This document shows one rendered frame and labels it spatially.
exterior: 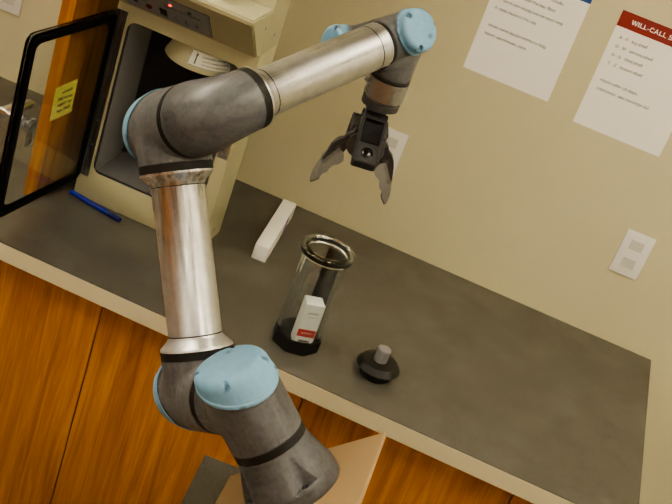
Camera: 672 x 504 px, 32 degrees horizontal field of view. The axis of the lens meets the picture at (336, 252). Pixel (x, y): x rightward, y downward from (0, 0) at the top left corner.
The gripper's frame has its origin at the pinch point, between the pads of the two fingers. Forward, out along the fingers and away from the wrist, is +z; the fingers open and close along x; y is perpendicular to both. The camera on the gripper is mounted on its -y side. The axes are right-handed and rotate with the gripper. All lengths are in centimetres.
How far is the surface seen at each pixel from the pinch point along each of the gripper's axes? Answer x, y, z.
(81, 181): 52, 32, 33
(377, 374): -17.1, -9.7, 31.1
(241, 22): 28.5, 16.0, -20.5
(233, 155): 22.1, 27.5, 12.8
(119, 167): 45, 37, 29
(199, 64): 34.4, 30.7, -3.4
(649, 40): -57, 49, -34
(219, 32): 32.1, 22.5, -14.7
